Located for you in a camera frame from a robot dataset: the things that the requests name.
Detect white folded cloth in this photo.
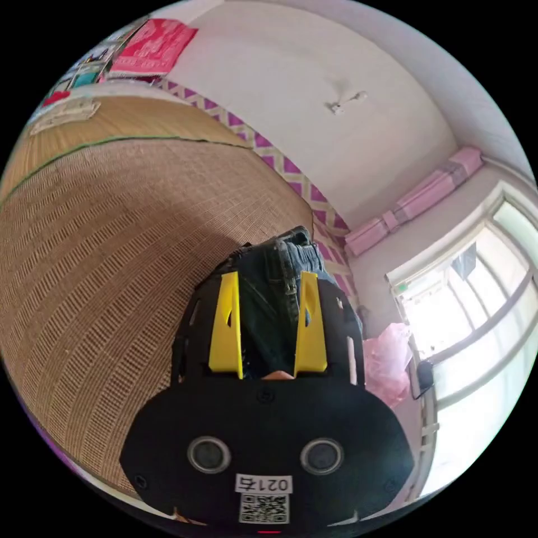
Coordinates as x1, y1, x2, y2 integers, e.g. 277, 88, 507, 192
29, 100, 101, 135

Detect pink plastic bag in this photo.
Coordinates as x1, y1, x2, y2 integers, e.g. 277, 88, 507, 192
363, 322, 414, 409

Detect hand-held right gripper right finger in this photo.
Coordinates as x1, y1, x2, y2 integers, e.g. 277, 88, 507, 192
293, 271, 328, 378

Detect pink curtain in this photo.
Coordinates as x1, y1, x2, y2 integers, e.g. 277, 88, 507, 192
344, 146, 484, 257

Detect blue jeans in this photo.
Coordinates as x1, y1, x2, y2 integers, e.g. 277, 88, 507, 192
233, 226, 363, 379

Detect ceiling lamp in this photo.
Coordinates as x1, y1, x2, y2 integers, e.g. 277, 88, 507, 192
324, 89, 369, 115

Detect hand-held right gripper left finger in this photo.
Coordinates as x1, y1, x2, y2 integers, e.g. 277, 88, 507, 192
208, 271, 244, 381

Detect window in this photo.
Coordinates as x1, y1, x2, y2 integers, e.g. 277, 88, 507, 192
386, 183, 538, 499

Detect bed with woven mat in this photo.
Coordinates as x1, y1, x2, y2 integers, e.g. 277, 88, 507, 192
0, 77, 358, 501

